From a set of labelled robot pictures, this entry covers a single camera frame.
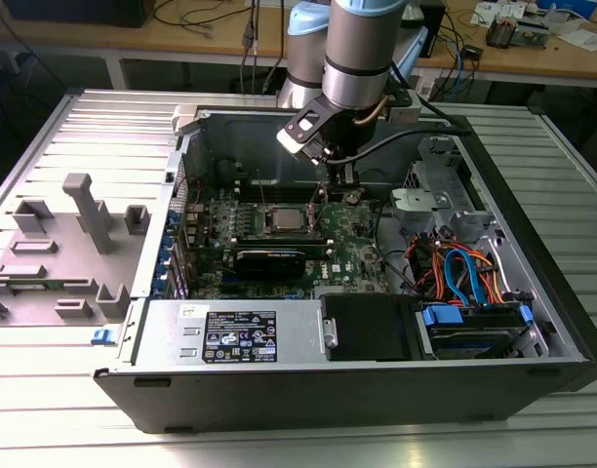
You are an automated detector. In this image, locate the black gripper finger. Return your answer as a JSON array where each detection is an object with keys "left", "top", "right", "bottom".
[
  {"left": 323, "top": 163, "right": 345, "bottom": 204},
  {"left": 343, "top": 163, "right": 363, "bottom": 204}
]

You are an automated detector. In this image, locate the metal socket cover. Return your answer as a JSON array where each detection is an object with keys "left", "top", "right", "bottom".
[{"left": 305, "top": 182, "right": 332, "bottom": 231}]

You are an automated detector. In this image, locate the CPU with silver top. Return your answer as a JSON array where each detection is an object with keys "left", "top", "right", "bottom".
[{"left": 270, "top": 206, "right": 306, "bottom": 234}]

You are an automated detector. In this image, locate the black RAM slot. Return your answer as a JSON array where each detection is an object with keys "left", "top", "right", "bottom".
[
  {"left": 235, "top": 179, "right": 325, "bottom": 193},
  {"left": 235, "top": 190, "right": 325, "bottom": 204},
  {"left": 233, "top": 244, "right": 333, "bottom": 258},
  {"left": 234, "top": 235, "right": 331, "bottom": 248}
]

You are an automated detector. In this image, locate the CPU socket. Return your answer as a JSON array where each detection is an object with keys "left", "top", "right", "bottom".
[{"left": 262, "top": 202, "right": 320, "bottom": 241}]

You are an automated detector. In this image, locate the green motherboard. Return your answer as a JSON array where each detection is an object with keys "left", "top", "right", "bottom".
[{"left": 188, "top": 183, "right": 393, "bottom": 301}]

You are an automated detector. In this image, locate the silver drive cage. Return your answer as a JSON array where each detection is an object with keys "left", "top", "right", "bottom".
[{"left": 388, "top": 134, "right": 554, "bottom": 360}]

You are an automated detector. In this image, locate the black graphics card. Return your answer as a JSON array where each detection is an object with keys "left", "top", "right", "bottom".
[{"left": 233, "top": 248, "right": 308, "bottom": 282}]

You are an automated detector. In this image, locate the black tower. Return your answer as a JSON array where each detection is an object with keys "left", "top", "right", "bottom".
[{"left": 418, "top": 0, "right": 447, "bottom": 58}]

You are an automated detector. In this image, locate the black drive box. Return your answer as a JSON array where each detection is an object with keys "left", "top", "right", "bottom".
[{"left": 319, "top": 293, "right": 424, "bottom": 363}]

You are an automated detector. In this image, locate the grey case latch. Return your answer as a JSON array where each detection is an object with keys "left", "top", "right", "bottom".
[{"left": 171, "top": 103, "right": 203, "bottom": 137}]

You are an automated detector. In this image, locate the copper heat sink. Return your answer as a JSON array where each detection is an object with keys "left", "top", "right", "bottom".
[{"left": 485, "top": 13, "right": 518, "bottom": 50}]

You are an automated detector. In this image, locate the white printed sheet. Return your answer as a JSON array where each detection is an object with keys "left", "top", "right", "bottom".
[{"left": 470, "top": 1, "right": 500, "bottom": 26}]

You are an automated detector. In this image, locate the hard disk in blue carrier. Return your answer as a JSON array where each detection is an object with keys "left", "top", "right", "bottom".
[{"left": 415, "top": 300, "right": 537, "bottom": 361}]

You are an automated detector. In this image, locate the green circuit board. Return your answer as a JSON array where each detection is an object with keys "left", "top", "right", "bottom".
[{"left": 514, "top": 18, "right": 554, "bottom": 49}]

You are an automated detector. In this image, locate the silver power supply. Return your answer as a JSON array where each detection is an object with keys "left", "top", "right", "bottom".
[{"left": 131, "top": 297, "right": 327, "bottom": 367}]

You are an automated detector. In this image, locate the black open PC case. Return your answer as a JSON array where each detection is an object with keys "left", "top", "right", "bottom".
[{"left": 92, "top": 104, "right": 597, "bottom": 435}]

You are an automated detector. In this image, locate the wooden desk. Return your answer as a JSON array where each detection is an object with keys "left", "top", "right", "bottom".
[{"left": 0, "top": 0, "right": 597, "bottom": 92}]

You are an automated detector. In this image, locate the white paper sheet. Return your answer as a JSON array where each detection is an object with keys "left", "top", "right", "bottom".
[{"left": 555, "top": 27, "right": 597, "bottom": 53}]

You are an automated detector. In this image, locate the blue box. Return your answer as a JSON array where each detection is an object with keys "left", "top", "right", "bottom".
[{"left": 536, "top": 0, "right": 597, "bottom": 20}]

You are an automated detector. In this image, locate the grey parts rack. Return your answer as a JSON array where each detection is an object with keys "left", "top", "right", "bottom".
[{"left": 0, "top": 173, "right": 151, "bottom": 328}]

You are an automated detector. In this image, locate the large black box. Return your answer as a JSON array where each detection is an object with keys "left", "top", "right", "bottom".
[{"left": 5, "top": 0, "right": 156, "bottom": 28}]

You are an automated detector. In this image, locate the black looped wire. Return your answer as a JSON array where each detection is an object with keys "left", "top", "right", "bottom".
[{"left": 358, "top": 167, "right": 393, "bottom": 190}]

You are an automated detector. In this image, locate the brown wrist hose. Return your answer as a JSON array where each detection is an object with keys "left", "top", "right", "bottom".
[{"left": 353, "top": 94, "right": 390, "bottom": 129}]

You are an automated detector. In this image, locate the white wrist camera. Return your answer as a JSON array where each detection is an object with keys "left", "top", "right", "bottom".
[{"left": 275, "top": 95, "right": 344, "bottom": 167}]

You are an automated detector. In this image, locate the black camera cable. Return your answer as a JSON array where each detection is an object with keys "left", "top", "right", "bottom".
[{"left": 326, "top": 97, "right": 474, "bottom": 163}]

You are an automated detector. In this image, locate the blue network cable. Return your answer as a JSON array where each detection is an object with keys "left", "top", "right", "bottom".
[{"left": 443, "top": 37, "right": 471, "bottom": 101}]

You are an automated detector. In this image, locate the thin red wire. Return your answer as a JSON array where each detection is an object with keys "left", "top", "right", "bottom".
[{"left": 174, "top": 175, "right": 204, "bottom": 209}]

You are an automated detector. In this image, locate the blue flat wire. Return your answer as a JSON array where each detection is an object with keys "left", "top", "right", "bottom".
[{"left": 443, "top": 248, "right": 491, "bottom": 308}]

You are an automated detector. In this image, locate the orange wire bundle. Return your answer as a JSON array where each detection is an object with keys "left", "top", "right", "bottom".
[{"left": 407, "top": 233, "right": 505, "bottom": 306}]

